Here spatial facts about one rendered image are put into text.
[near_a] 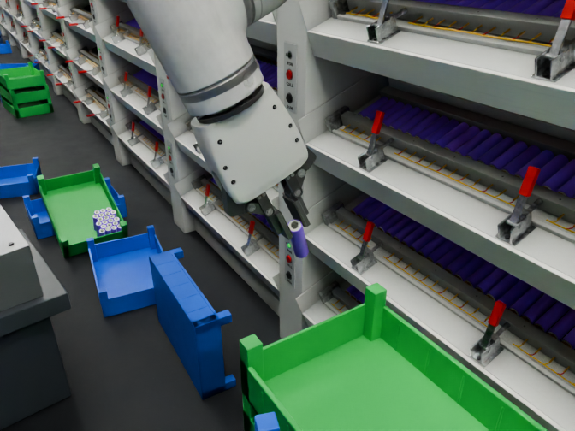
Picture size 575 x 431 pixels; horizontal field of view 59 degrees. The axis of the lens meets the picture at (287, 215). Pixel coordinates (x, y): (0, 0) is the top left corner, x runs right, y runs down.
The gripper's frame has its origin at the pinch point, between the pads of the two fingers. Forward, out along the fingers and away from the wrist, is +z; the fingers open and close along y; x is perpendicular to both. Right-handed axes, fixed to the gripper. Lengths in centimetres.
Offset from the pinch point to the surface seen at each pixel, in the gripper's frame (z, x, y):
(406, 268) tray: 29.3, -10.4, -17.4
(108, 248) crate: 37, -102, 28
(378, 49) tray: -6.5, -11.8, -26.1
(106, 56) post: -1, -171, -10
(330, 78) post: 1.0, -30.7, -27.2
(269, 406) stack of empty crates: 10.8, 11.3, 14.1
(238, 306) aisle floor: 54, -62, 7
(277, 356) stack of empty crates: 12.2, 4.7, 10.1
